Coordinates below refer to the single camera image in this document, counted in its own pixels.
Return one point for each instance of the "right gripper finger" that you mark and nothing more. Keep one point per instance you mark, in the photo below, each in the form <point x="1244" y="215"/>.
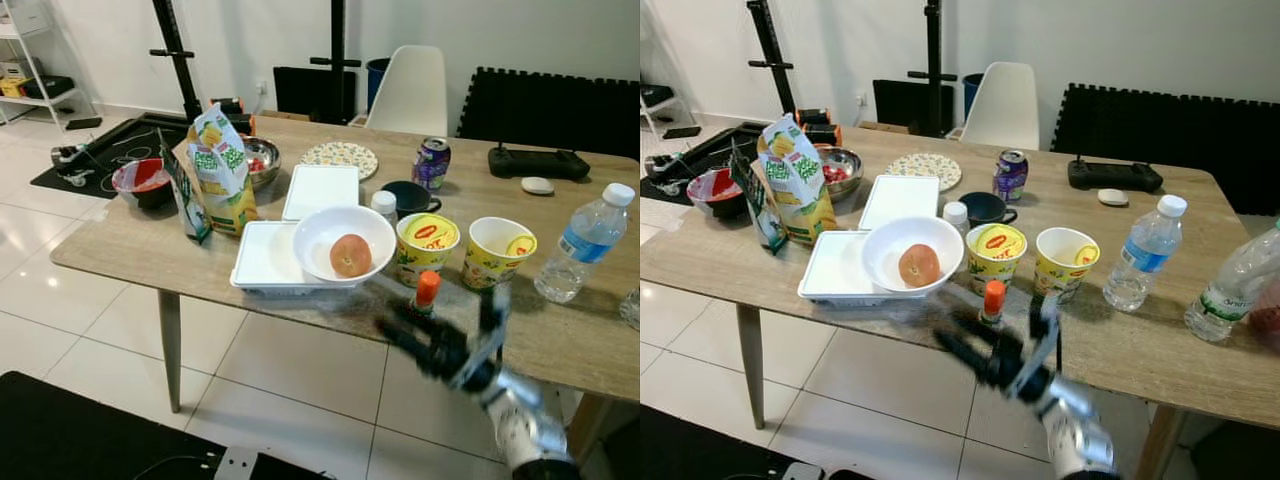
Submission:
<point x="1046" y="316"/>
<point x="493" y="310"/>
<point x="405" y="334"/>
<point x="962" y="342"/>

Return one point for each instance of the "small orange-capped bottle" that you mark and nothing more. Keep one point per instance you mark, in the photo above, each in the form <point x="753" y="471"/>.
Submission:
<point x="428" y="288"/>
<point x="994" y="297"/>

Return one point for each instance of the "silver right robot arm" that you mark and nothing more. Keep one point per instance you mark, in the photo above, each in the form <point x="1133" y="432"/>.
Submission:
<point x="525" y="430"/>
<point x="1082" y="440"/>

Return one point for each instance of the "open yellow noodle cup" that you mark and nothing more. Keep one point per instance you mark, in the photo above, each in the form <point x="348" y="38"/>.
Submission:
<point x="1055" y="280"/>
<point x="485" y="265"/>

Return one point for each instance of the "sealed yellow noodle cup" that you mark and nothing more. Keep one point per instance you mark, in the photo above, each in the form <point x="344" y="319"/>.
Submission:
<point x="995" y="265"/>
<point x="425" y="255"/>

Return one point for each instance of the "reddish round apple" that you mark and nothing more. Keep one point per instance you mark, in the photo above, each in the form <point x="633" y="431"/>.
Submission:
<point x="350" y="256"/>
<point x="919" y="266"/>

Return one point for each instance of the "light wooden dining table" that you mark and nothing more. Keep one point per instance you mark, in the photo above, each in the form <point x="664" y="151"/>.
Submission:
<point x="120" y="250"/>
<point x="1150" y="340"/>

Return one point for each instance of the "blue-label clear water bottle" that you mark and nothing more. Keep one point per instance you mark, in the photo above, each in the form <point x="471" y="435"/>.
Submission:
<point x="1140" y="258"/>
<point x="580" y="245"/>

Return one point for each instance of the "deep white bowl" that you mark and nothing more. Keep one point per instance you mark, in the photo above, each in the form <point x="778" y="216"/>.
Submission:
<point x="885" y="255"/>
<point x="320" y="245"/>

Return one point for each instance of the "black mug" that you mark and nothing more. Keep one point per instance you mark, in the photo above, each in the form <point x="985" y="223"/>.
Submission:
<point x="985" y="208"/>
<point x="410" y="197"/>

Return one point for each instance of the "small white-capped jar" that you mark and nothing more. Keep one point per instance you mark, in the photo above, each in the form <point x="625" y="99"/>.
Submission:
<point x="384" y="203"/>
<point x="956" y="213"/>

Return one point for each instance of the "white oval mouse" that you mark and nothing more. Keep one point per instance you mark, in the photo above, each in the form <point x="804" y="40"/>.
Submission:
<point x="1113" y="197"/>
<point x="537" y="185"/>

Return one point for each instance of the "green-label clear water bottle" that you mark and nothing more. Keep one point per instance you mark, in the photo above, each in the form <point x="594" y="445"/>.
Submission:
<point x="631" y="308"/>
<point x="1230" y="290"/>

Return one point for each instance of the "purple drink can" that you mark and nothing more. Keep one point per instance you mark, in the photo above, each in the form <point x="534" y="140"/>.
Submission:
<point x="1010" y="177"/>
<point x="431" y="165"/>

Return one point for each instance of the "white square food container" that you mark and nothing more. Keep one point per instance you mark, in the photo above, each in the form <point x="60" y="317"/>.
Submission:
<point x="262" y="258"/>
<point x="830" y="268"/>

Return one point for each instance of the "black game controller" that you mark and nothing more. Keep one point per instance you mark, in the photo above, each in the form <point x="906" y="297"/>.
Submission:
<point x="1115" y="176"/>
<point x="540" y="163"/>

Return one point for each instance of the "white square container lid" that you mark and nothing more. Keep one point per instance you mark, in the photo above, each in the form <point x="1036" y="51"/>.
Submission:
<point x="900" y="200"/>
<point x="320" y="190"/>

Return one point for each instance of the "patterned round plate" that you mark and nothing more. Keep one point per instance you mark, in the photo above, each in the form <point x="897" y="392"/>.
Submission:
<point x="340" y="160"/>
<point x="923" y="172"/>

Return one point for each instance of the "metal bowl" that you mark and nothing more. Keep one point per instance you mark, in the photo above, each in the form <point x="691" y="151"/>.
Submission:
<point x="265" y="165"/>
<point x="845" y="180"/>

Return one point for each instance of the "black foam mat panel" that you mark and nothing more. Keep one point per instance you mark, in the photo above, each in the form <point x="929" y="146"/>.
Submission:
<point x="1170" y="130"/>
<point x="560" y="110"/>

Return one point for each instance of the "white chair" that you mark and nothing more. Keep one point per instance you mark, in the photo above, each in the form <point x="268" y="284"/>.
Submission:
<point x="1003" y="105"/>
<point x="410" y="90"/>

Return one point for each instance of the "green yellow snack bag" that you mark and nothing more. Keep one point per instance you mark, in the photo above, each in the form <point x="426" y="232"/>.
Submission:
<point x="800" y="190"/>
<point x="225" y="180"/>

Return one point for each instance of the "grey wheeled device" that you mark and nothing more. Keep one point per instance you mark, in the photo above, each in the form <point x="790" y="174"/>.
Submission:
<point x="70" y="158"/>
<point x="665" y="168"/>

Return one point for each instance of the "dark slim snack pack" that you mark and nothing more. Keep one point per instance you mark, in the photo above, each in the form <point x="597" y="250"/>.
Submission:
<point x="762" y="220"/>
<point x="188" y="210"/>

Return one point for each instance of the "blue bin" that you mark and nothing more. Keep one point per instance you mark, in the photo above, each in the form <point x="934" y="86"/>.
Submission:
<point x="376" y="80"/>
<point x="971" y="92"/>

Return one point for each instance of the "black flat panel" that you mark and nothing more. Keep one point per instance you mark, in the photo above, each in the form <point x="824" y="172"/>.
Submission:
<point x="300" y="95"/>
<point x="895" y="105"/>

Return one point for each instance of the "red white bowl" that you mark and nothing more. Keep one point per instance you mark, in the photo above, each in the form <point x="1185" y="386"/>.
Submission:
<point x="140" y="180"/>
<point x="715" y="190"/>

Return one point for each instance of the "black orange device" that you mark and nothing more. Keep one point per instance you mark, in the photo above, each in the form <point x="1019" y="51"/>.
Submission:
<point x="820" y="130"/>
<point x="238" y="120"/>

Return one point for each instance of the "white shelf rack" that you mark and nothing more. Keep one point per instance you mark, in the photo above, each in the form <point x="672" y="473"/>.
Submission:
<point x="45" y="100"/>
<point x="662" y="110"/>

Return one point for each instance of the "plain black floor mat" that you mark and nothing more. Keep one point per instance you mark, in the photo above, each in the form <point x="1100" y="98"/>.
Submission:
<point x="720" y="450"/>
<point x="80" y="430"/>

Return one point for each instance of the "black case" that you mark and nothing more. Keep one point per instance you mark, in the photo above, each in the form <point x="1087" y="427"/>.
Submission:
<point x="48" y="86"/>
<point x="655" y="96"/>

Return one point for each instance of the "black mat with white lines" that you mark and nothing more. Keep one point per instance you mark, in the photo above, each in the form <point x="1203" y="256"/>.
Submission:
<point x="110" y="150"/>
<point x="720" y="150"/>

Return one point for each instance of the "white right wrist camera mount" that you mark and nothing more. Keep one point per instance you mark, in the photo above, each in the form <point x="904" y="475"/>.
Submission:
<point x="488" y="348"/>
<point x="1042" y="358"/>

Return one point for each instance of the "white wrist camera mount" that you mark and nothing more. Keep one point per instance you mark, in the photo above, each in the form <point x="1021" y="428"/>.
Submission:
<point x="803" y="472"/>
<point x="1042" y="358"/>
<point x="237" y="465"/>
<point x="488" y="348"/>

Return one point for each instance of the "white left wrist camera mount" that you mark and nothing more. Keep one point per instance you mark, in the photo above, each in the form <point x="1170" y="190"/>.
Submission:
<point x="803" y="472"/>
<point x="237" y="465"/>

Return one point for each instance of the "black upright stand post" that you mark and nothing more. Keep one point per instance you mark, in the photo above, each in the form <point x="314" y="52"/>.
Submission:
<point x="338" y="40"/>
<point x="933" y="50"/>

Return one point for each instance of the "black slanted stand post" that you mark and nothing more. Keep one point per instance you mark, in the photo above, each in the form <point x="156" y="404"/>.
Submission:
<point x="178" y="50"/>
<point x="772" y="45"/>

